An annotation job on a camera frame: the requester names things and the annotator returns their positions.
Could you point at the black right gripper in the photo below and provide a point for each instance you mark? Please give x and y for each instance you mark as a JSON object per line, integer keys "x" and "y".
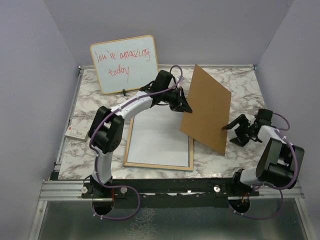
{"x": 241, "y": 139}

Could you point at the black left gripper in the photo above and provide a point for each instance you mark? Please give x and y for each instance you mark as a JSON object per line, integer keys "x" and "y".
{"x": 181, "y": 99}

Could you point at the brown frame backing board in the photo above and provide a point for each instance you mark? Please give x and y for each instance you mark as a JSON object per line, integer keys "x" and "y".
{"x": 210, "y": 102}

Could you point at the colourful balloon photo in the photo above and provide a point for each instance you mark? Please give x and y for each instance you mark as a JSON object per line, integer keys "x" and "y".
{"x": 157, "y": 140}

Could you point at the wooden picture frame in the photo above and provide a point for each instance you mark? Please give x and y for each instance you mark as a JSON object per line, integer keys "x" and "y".
{"x": 160, "y": 166}

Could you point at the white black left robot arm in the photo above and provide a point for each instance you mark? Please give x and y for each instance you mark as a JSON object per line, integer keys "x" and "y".
{"x": 107, "y": 128}

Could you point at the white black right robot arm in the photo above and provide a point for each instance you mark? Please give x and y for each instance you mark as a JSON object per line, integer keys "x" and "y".
{"x": 280, "y": 162}

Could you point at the yellow framed whiteboard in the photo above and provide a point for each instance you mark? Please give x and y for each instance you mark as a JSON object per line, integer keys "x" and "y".
{"x": 125, "y": 64}

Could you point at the small white cardboard box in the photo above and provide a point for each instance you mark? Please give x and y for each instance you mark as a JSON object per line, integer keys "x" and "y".
{"x": 76, "y": 133}

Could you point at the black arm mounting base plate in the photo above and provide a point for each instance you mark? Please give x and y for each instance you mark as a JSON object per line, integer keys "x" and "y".
{"x": 126, "y": 193}

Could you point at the aluminium table edge rail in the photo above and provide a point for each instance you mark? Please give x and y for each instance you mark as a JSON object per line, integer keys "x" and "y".
{"x": 57, "y": 163}

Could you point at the front aluminium rail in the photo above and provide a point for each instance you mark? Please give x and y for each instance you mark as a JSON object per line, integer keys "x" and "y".
{"x": 71, "y": 190}

